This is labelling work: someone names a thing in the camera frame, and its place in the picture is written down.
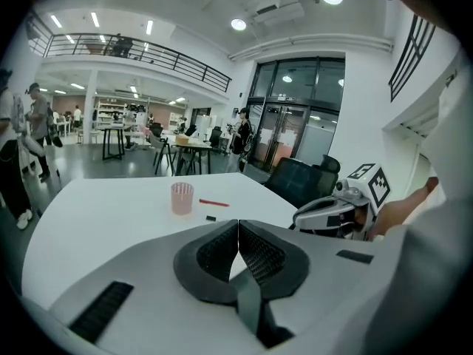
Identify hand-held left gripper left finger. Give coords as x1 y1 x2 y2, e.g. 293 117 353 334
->
49 218 268 355

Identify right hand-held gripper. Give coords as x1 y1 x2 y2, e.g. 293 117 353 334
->
293 163 392 242

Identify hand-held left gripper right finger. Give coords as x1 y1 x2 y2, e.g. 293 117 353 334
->
238 218 382 348

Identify red pen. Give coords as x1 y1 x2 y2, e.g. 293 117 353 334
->
198 197 231 208

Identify pink plastic cup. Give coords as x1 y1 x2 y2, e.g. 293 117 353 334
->
170 182 195 216

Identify person's right forearm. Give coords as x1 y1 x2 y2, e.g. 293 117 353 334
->
369 175 440 240

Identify black mesh office chair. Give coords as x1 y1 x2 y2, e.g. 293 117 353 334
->
262 154 341 211

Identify glass double door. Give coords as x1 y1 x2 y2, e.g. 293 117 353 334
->
246 56 347 175

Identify person's white shirt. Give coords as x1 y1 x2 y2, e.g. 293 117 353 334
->
369 46 473 355

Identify wooden table with black legs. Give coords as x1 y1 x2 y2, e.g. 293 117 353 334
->
170 134 214 177

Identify grey chair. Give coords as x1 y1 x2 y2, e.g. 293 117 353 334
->
153 137 178 177

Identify black high table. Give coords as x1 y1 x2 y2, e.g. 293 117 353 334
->
101 126 126 162

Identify black window grille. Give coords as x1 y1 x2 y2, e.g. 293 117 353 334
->
387 13 438 103

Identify ceiling air conditioner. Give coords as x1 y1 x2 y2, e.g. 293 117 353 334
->
245 0 306 27

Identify black balcony railing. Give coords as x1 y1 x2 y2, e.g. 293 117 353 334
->
27 31 233 94

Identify person's head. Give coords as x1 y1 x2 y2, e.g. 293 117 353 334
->
395 0 465 50

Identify white wall pipes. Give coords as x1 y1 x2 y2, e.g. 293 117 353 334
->
228 37 392 61

